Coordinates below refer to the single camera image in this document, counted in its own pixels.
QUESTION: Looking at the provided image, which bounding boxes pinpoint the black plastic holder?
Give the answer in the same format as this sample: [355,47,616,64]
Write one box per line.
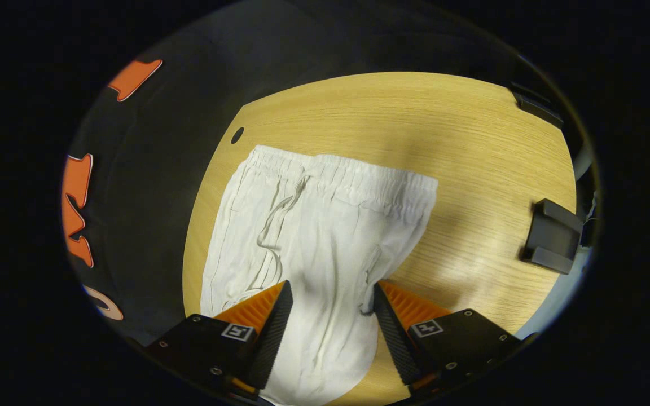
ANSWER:
[521,198,584,276]

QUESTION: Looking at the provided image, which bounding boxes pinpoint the white jeans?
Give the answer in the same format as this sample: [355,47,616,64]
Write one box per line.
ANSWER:
[199,144,439,406]

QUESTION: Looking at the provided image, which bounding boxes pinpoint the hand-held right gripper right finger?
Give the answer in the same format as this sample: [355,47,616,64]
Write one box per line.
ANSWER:
[372,280,538,399]

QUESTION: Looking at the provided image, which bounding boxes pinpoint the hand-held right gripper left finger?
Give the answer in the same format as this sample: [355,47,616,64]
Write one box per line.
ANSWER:
[144,280,295,400]

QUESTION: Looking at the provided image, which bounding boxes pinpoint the black flat bracket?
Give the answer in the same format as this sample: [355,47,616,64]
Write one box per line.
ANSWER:
[509,82,565,130]

